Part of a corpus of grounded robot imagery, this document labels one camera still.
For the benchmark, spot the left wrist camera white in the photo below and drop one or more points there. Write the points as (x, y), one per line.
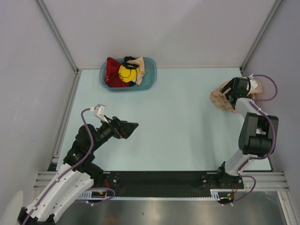
(99, 112)

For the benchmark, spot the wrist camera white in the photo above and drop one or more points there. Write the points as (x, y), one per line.
(253, 85)
(99, 112)

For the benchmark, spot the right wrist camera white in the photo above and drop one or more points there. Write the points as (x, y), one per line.
(253, 85)

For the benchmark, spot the red garment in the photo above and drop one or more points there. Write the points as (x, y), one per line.
(111, 77)

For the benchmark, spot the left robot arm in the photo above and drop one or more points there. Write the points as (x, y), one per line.
(77, 173)

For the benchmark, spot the yellow black bra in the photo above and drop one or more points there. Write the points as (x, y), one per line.
(128, 72)

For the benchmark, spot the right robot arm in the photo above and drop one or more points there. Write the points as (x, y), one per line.
(257, 139)

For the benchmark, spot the right aluminium frame post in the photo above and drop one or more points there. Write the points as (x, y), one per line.
(266, 24)

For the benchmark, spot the beige bra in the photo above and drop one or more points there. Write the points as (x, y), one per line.
(140, 70)

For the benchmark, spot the black garment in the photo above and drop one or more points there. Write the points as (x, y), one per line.
(128, 58)

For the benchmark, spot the left aluminium frame post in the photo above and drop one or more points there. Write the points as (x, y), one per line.
(56, 33)

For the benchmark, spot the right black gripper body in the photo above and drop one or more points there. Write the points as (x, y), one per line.
(231, 92)

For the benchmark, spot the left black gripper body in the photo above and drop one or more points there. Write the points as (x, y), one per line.
(117, 132)

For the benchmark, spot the teal plastic basket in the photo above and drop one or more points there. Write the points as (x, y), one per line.
(147, 81)

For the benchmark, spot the aluminium frame post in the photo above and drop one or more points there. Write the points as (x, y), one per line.
(56, 33)
(266, 24)

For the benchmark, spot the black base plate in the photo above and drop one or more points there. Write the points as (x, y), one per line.
(167, 184)

